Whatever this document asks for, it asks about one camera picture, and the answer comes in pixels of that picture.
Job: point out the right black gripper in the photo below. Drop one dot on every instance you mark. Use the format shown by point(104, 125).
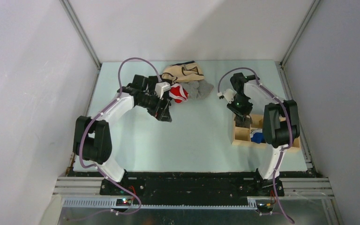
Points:
point(247, 110)

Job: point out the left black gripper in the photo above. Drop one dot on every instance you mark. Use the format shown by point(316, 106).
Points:
point(162, 115)

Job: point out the brown boxer briefs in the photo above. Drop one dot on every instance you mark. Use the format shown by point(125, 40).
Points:
point(243, 122)

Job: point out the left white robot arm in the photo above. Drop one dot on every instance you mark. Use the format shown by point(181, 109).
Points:
point(92, 137)

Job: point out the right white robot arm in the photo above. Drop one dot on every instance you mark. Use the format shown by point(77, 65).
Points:
point(280, 120)

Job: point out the red white underwear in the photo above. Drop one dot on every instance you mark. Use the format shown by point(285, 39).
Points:
point(177, 93)

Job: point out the rolled blue underwear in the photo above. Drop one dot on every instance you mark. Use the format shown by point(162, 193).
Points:
point(256, 136)

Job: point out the grey striped underwear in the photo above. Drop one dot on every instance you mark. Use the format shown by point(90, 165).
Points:
point(198, 90)

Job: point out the beige underwear black trim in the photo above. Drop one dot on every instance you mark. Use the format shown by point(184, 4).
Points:
point(183, 72)

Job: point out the wooden compartment box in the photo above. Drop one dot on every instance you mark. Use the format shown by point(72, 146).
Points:
point(241, 135)

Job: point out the left circuit board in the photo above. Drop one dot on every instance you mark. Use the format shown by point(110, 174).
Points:
point(123, 202)

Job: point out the circuit board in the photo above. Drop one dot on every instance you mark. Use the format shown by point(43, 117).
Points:
point(264, 208)
point(123, 202)

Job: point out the right circuit board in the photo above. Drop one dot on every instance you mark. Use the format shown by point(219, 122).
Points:
point(264, 208)

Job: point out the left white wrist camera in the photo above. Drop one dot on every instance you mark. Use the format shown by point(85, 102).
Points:
point(162, 90)

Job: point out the aluminium frame rail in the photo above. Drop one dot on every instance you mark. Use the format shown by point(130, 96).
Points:
point(91, 201)

